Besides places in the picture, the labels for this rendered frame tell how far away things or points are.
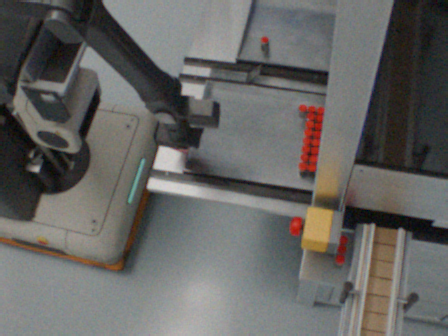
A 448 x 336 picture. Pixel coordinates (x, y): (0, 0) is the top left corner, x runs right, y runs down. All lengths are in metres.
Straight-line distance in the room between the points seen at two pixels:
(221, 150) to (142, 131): 0.82
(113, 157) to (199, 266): 0.54
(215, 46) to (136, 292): 1.07
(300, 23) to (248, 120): 0.35
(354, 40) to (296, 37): 0.86
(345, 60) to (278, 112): 0.70
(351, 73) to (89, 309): 1.70
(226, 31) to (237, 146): 0.37
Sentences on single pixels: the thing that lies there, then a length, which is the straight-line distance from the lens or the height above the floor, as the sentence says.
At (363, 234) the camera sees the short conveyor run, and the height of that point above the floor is 0.93.
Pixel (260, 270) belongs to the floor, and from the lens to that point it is 2.19.
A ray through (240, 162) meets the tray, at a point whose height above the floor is 0.88.
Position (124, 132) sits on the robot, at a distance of 2.19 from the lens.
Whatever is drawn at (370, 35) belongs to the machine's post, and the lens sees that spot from 0.72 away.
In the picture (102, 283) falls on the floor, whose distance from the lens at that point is 2.28.
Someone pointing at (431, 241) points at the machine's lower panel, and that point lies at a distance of 1.35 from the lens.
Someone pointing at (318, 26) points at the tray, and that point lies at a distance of 1.61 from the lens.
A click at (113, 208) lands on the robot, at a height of 0.28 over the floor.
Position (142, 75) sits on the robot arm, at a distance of 1.03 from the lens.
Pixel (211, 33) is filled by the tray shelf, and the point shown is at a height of 0.88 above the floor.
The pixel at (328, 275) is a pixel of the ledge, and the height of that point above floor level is 0.88.
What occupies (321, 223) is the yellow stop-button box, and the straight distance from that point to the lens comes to 1.16.
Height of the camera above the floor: 2.11
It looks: 64 degrees down
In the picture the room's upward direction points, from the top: 11 degrees counter-clockwise
